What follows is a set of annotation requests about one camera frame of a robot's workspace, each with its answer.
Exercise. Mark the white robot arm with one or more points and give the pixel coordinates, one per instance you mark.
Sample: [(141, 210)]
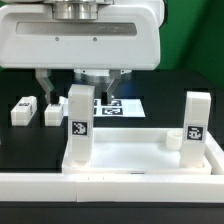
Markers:
[(81, 10)]

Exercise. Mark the white front fence bar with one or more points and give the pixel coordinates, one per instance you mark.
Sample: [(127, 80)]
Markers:
[(111, 188)]

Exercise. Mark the white desk top tray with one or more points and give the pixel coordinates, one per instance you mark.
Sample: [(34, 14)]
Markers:
[(144, 151)]

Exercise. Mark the white marker sheet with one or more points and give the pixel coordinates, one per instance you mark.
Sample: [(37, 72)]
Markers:
[(118, 108)]

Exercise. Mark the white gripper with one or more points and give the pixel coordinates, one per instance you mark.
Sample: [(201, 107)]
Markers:
[(124, 36)]

